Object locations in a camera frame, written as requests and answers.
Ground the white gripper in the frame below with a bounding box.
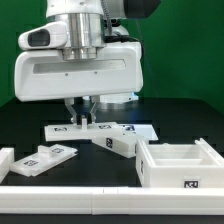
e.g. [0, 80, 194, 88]
[14, 42, 143, 124]

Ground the white cabinet door with knob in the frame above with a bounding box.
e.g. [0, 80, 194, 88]
[43, 115, 138, 142]

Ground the white cabinet box with tags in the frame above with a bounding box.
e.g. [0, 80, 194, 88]
[92, 133, 149, 158]

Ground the white cabinet body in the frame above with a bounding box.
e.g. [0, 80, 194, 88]
[136, 138, 224, 188]

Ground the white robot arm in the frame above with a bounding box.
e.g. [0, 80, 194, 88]
[14, 0, 162, 124]

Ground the white cabinet door left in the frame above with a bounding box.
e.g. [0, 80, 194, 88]
[10, 144, 78, 177]

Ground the white tag sheet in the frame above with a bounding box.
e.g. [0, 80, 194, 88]
[120, 124, 158, 141]

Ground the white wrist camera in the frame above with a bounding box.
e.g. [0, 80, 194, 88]
[18, 21, 68, 50]

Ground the white left wall block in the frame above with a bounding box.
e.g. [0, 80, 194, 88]
[0, 148, 14, 184]

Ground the white front wall rail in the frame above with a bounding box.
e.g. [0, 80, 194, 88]
[0, 186, 224, 215]

